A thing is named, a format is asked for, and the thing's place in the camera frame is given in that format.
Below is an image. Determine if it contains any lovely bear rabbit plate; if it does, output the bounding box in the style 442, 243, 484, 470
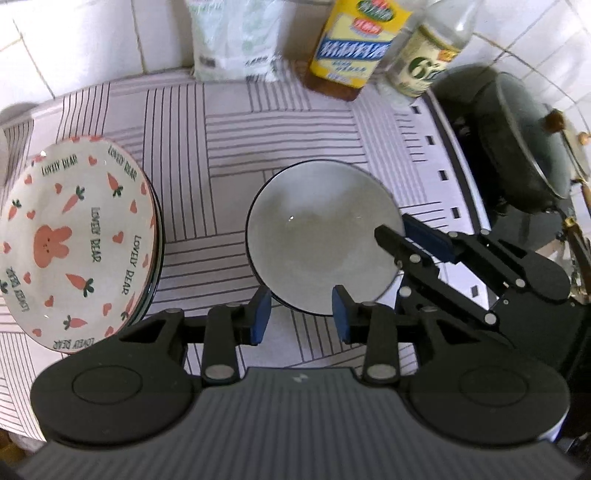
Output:
1, 136, 158, 354

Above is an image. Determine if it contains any yellow label oil bottle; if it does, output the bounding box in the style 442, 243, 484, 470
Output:
304, 0, 424, 101

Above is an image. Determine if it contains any black wok with lid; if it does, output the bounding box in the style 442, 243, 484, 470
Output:
435, 65, 590, 213

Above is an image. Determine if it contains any white bowl with dark rim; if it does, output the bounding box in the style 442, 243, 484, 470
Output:
245, 160, 405, 316

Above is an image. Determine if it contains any striped white table mat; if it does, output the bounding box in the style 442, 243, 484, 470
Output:
0, 64, 491, 444

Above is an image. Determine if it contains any clear vinegar bottle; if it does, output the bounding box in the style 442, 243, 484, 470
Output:
378, 0, 483, 106

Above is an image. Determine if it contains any white plastic bag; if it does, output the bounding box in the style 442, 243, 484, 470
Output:
185, 0, 283, 82

